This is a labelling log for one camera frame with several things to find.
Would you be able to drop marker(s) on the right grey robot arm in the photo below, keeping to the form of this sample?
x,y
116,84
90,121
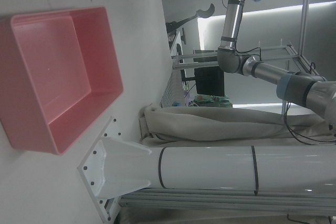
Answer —
x,y
265,72

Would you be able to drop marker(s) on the pink plastic basket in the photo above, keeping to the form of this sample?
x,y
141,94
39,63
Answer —
x,y
52,77

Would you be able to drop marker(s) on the black square box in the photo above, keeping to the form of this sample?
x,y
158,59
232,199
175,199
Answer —
x,y
210,81

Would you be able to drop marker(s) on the beige curtain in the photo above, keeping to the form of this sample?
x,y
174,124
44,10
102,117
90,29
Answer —
x,y
210,124

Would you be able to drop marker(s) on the white robot stand column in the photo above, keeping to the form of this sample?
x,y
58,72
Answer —
x,y
210,166

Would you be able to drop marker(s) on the black curved bracket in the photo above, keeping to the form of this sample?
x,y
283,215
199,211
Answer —
x,y
199,15

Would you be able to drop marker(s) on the grey aluminium rail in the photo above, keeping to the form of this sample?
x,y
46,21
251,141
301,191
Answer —
x,y
210,199

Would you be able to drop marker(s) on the aluminium cage frame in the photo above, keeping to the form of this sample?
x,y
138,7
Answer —
x,y
304,11

